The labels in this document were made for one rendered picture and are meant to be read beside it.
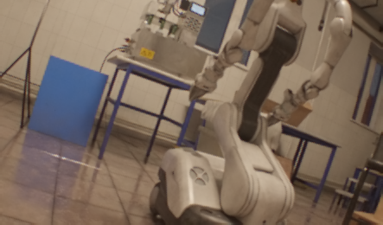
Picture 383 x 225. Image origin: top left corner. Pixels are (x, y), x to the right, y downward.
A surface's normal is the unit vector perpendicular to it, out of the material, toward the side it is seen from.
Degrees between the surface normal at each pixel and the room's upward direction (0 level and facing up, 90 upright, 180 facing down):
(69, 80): 90
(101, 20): 90
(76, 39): 90
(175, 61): 90
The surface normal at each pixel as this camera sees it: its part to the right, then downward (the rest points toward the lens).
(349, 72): 0.34, 0.11
